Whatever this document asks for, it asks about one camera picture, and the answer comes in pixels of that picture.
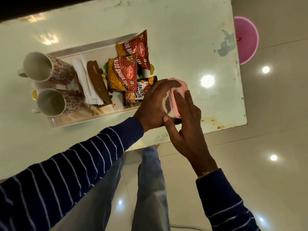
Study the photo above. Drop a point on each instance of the red aloo bhujia packet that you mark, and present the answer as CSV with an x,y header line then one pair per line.
x,y
121,74
137,48

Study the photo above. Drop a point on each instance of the salted peanuts packet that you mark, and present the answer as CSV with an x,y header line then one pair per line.
x,y
137,92

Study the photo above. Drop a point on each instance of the clear plastic container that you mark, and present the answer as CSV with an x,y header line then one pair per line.
x,y
168,105

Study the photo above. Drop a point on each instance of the person's right leg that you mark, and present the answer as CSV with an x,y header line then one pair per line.
x,y
149,192

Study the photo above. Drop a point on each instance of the red sofa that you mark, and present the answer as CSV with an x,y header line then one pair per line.
x,y
36,4

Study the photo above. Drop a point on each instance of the pink plastic bucket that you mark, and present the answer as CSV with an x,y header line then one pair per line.
x,y
246,39

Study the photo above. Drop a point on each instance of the white floral tray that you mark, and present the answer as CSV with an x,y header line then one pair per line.
x,y
96,51

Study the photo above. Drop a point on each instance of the person's left forearm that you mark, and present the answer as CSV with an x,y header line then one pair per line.
x,y
60,180

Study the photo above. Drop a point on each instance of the person's leg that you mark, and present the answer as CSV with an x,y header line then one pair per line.
x,y
149,192
93,206

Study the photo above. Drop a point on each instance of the person's right forearm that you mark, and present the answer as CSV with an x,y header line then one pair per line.
x,y
223,204

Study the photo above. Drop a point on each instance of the person's left leg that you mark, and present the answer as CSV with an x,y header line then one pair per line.
x,y
93,206

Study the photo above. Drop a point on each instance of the white paper napkins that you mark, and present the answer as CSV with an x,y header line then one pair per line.
x,y
83,76

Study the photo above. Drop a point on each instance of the wooden napkin holder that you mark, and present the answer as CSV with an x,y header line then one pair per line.
x,y
98,81

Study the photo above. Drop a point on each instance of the pink container lid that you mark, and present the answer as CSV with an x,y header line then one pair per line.
x,y
179,93

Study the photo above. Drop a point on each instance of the white floral mug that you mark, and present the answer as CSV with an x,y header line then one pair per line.
x,y
53,103
41,67

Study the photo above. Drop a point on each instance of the person's right hand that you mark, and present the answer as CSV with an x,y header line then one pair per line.
x,y
190,137

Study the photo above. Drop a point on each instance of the person's left hand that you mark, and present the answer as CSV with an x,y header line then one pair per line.
x,y
151,110

